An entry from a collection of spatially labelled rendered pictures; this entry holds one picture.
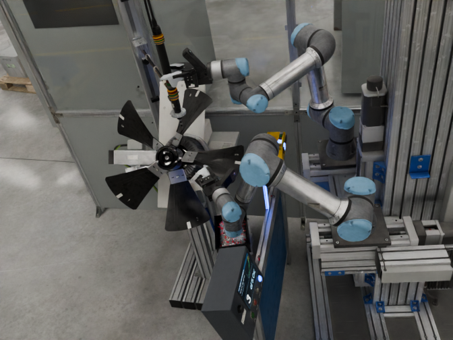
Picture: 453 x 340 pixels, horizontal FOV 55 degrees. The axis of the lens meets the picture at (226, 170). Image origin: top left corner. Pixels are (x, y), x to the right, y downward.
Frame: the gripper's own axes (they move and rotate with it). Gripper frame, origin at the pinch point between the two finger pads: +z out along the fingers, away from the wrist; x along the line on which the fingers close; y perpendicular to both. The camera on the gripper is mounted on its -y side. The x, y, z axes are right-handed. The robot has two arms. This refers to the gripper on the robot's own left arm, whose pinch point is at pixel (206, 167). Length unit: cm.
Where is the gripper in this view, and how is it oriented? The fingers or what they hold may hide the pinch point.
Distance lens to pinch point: 203.3
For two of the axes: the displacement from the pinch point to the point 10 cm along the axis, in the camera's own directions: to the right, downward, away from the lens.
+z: -4.0, -5.3, 7.5
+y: -8.8, 4.5, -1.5
